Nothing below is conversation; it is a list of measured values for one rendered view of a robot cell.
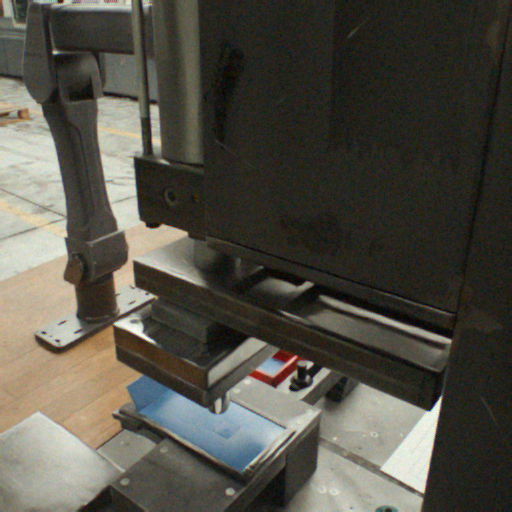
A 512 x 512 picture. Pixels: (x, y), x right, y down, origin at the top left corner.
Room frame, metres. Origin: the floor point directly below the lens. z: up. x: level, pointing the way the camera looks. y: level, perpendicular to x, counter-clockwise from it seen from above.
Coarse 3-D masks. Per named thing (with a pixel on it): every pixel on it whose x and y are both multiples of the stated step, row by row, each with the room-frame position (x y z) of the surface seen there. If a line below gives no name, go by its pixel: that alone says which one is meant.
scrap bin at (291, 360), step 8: (280, 352) 0.69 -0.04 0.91; (288, 352) 0.68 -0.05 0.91; (280, 360) 0.67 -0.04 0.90; (288, 360) 0.67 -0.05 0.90; (296, 360) 0.59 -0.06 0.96; (304, 360) 0.61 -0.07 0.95; (280, 368) 0.57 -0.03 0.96; (288, 368) 0.58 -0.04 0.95; (296, 368) 0.60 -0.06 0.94; (256, 376) 0.57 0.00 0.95; (264, 376) 0.56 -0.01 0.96; (272, 376) 0.56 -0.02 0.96; (280, 376) 0.57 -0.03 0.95; (272, 384) 0.55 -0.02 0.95
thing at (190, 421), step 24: (144, 384) 0.48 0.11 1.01; (144, 408) 0.47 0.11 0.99; (168, 408) 0.47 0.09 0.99; (192, 408) 0.47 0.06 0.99; (240, 408) 0.47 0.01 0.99; (192, 432) 0.43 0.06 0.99; (240, 432) 0.43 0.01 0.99; (264, 432) 0.43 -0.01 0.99; (216, 456) 0.40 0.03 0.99; (240, 456) 0.40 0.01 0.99
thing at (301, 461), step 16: (304, 448) 0.44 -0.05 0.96; (288, 464) 0.42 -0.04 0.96; (304, 464) 0.45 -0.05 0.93; (272, 480) 0.43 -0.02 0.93; (288, 480) 0.42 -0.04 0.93; (304, 480) 0.45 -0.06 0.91; (112, 496) 0.37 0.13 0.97; (256, 496) 0.38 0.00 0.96; (272, 496) 0.43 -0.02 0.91; (288, 496) 0.42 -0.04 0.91
